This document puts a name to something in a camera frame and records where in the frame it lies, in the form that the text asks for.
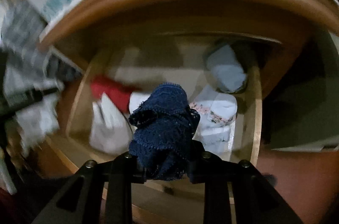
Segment white dotted underwear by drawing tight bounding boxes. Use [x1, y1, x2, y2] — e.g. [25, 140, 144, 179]
[89, 93, 133, 155]

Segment floral blue-white underwear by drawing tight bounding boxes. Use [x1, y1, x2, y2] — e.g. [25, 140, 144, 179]
[190, 85, 237, 155]

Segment red underwear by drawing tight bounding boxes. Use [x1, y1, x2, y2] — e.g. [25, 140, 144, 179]
[90, 76, 140, 113]

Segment grey plaid cloth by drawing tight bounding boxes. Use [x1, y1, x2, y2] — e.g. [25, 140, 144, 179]
[1, 0, 51, 77]

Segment grey foam block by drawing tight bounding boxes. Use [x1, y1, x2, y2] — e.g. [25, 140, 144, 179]
[262, 31, 338, 152]

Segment white bra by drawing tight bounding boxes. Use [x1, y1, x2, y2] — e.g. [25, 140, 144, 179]
[129, 91, 151, 114]

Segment light blue folded underwear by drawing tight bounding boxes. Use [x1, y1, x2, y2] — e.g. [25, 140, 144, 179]
[206, 45, 247, 93]

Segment brown wooden nightstand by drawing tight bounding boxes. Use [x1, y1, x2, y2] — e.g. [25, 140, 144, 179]
[40, 0, 330, 96]

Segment white leaf-print bedsheet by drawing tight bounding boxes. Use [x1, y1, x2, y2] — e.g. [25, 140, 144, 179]
[0, 62, 64, 195]

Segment navy lace underwear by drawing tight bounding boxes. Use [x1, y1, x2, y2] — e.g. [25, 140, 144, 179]
[129, 83, 200, 181]

